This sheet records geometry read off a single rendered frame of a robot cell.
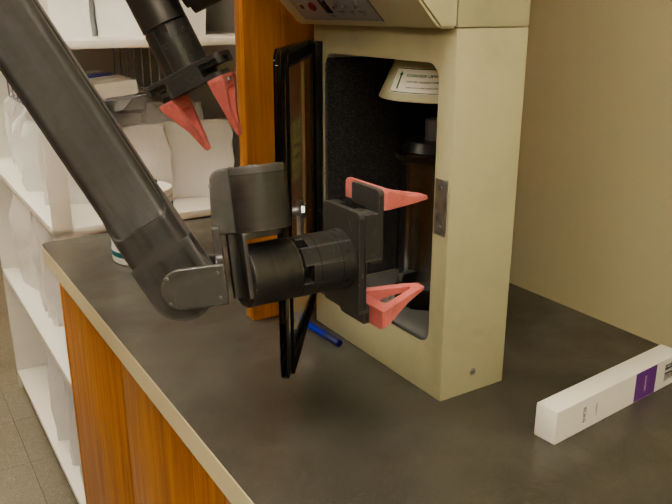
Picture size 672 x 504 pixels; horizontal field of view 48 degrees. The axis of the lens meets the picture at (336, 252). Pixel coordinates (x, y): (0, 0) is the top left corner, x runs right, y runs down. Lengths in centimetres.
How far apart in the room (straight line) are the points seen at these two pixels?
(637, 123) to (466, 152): 41
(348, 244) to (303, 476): 29
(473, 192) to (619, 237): 42
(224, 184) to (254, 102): 51
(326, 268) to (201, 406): 38
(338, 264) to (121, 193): 20
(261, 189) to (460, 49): 34
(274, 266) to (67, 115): 21
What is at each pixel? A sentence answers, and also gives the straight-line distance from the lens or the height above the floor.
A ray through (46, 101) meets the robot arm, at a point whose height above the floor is 136.
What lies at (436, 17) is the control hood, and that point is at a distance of 86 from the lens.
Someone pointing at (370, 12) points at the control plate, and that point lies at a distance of 95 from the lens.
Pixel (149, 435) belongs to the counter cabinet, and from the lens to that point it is 130.
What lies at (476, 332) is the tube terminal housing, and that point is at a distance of 101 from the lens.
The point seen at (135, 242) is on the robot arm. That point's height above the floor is 124.
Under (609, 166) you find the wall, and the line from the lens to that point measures 130.
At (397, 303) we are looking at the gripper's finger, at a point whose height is 115.
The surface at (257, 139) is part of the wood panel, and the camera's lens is 117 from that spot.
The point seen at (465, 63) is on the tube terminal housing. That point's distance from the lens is 90.
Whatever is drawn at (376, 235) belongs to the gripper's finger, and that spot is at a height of 123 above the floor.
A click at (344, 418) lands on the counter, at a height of 94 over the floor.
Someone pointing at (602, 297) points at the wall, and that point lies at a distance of 135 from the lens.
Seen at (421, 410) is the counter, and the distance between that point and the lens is 99.
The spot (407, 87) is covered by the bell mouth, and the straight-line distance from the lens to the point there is 99.
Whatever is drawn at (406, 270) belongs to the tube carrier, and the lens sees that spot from 109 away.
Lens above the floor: 143
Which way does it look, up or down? 18 degrees down
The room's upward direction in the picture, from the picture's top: straight up
